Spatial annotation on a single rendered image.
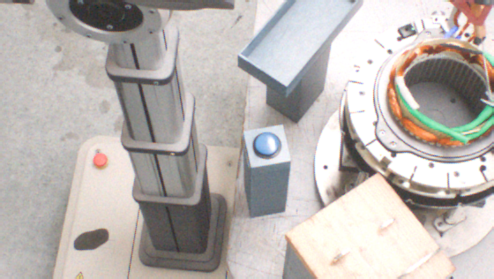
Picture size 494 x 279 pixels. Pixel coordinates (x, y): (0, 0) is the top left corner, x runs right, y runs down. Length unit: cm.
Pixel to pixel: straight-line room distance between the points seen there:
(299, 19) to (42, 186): 125
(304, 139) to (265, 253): 26
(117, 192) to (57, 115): 51
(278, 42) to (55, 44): 139
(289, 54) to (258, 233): 36
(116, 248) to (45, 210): 42
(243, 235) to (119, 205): 67
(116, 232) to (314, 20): 91
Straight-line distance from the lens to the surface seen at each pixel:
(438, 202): 142
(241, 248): 161
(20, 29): 286
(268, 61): 150
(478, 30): 123
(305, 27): 154
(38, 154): 262
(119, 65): 133
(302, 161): 168
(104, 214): 222
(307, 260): 131
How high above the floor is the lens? 232
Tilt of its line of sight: 65 degrees down
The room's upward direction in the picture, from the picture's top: straight up
